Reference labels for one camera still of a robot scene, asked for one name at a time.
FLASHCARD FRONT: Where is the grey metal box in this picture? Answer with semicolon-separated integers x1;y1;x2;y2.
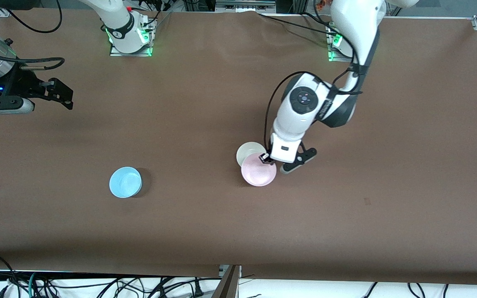
215;0;277;14

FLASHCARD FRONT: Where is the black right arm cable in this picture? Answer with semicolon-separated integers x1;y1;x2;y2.
0;0;66;70

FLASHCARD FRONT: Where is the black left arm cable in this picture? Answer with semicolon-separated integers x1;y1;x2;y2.
264;25;366;154

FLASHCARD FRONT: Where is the white bowl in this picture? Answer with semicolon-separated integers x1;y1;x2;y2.
236;142;267;168

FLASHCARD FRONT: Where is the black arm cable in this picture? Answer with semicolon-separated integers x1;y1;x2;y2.
0;0;66;70
264;25;366;154

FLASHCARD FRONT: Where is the aluminium frame post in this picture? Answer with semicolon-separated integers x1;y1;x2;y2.
212;265;242;298

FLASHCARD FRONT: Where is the brown table cover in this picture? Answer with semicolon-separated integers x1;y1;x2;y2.
0;7;477;286

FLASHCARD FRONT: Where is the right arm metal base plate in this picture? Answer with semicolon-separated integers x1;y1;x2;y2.
109;17;154;57

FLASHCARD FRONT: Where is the blue bowl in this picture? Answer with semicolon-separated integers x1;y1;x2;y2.
109;166;143;199

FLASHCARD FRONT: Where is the teal cable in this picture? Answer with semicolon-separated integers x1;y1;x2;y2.
28;272;41;298

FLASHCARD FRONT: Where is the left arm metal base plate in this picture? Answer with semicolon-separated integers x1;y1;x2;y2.
328;23;354;62

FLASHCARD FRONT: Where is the black cable on table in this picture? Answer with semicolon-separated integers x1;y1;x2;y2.
257;12;357;48

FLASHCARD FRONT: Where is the pink bowl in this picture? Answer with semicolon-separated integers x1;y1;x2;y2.
241;152;277;187

